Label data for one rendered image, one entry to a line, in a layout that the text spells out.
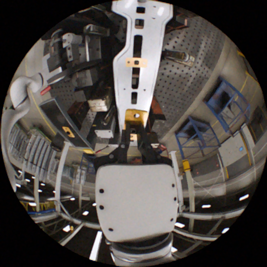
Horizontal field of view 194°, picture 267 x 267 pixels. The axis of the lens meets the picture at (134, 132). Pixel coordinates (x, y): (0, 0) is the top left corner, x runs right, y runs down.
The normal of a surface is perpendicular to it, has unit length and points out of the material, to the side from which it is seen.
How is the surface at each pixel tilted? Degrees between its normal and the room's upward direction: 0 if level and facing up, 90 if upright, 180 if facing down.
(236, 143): 90
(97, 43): 0
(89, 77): 0
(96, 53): 0
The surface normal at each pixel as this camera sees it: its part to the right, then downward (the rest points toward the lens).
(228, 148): -0.98, -0.10
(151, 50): 0.03, 0.82
